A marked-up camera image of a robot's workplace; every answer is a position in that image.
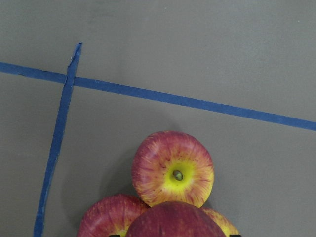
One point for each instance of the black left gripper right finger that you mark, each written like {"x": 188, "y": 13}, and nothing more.
{"x": 235, "y": 235}

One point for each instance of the red yellow apple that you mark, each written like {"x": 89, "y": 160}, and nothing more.
{"x": 174, "y": 219}
{"x": 226, "y": 226}
{"x": 172, "y": 166}
{"x": 111, "y": 216}

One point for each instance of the long blue tape strip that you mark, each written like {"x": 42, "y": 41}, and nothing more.
{"x": 158, "y": 96}

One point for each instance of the crossing blue tape strip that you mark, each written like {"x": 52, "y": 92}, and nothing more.
{"x": 57, "y": 139}

